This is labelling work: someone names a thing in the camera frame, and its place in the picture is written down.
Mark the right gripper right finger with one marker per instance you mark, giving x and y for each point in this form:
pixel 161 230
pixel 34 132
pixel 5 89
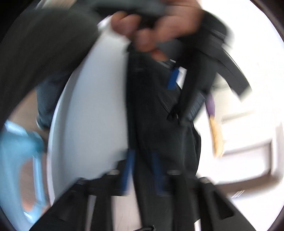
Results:
pixel 195 199

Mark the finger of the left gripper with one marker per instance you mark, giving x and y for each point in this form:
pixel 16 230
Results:
pixel 173 78

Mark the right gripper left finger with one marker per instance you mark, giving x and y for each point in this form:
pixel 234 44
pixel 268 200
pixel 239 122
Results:
pixel 87 204

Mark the black denim pants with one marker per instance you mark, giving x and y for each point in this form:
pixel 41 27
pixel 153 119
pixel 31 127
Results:
pixel 167 152

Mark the person's left hand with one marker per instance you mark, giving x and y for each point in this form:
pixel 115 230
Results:
pixel 182 18

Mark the purple cushion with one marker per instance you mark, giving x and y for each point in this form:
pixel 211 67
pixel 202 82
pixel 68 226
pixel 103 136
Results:
pixel 210 105

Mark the yellow cushion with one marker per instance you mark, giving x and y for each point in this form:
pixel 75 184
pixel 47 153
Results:
pixel 217 137

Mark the bed with white sheet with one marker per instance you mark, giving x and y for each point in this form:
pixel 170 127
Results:
pixel 88 135

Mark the light blue plastic stool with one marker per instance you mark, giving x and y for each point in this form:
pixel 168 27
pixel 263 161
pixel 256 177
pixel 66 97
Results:
pixel 18 146

